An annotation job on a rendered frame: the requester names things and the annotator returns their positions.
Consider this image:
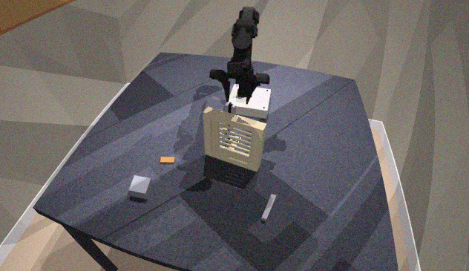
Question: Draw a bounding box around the orange flat bar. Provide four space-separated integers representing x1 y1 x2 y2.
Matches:
160 157 174 164

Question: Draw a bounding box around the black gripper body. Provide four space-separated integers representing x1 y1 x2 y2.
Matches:
209 54 270 84

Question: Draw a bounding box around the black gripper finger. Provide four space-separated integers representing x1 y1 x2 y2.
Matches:
246 82 260 104
217 79 230 102

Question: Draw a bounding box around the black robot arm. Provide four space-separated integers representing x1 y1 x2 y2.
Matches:
227 7 259 97

